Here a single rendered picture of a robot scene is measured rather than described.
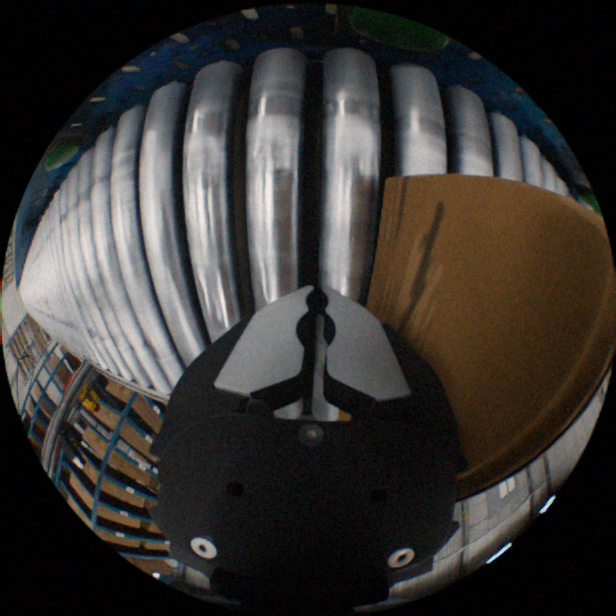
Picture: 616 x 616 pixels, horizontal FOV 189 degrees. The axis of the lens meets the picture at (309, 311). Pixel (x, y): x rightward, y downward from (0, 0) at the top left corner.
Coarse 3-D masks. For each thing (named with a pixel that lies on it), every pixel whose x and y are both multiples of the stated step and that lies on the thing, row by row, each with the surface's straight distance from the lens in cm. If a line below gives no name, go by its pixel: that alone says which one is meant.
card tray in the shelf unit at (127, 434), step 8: (104, 408) 139; (96, 416) 149; (104, 416) 135; (112, 416) 130; (104, 424) 154; (112, 424) 127; (128, 424) 127; (112, 432) 159; (120, 432) 124; (128, 432) 128; (136, 432) 133; (128, 440) 129; (136, 440) 134; (144, 440) 139; (136, 448) 135; (144, 448) 140; (152, 456) 147
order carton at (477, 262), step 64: (384, 192) 17; (448, 192) 9; (512, 192) 6; (384, 256) 15; (448, 256) 8; (512, 256) 6; (576, 256) 5; (384, 320) 14; (448, 320) 8; (512, 320) 6; (576, 320) 5; (448, 384) 8; (512, 384) 6; (576, 384) 5; (512, 448) 6
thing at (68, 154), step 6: (66, 144) 36; (72, 144) 36; (78, 144) 38; (54, 150) 37; (60, 150) 36; (66, 150) 36; (72, 150) 37; (48, 156) 38; (54, 156) 36; (60, 156) 37; (66, 156) 38; (72, 156) 40; (48, 162) 38; (54, 162) 38; (60, 162) 39; (66, 162) 41; (48, 168) 40; (54, 168) 41
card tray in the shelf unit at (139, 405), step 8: (112, 384) 145; (120, 384) 140; (112, 392) 141; (120, 392) 136; (128, 392) 132; (120, 400) 158; (128, 400) 128; (136, 400) 127; (144, 400) 133; (120, 408) 160; (136, 408) 128; (144, 408) 134; (128, 416) 167; (144, 416) 135; (152, 416) 141; (152, 424) 142; (160, 424) 149
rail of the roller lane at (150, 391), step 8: (64, 344) 111; (72, 352) 102; (88, 360) 79; (96, 368) 76; (112, 376) 67; (120, 376) 60; (128, 384) 60; (136, 384) 54; (144, 392) 55; (152, 392) 51; (304, 392) 40; (312, 392) 40; (160, 400) 52; (168, 400) 49; (304, 400) 39; (304, 408) 38; (304, 416) 37; (312, 416) 37
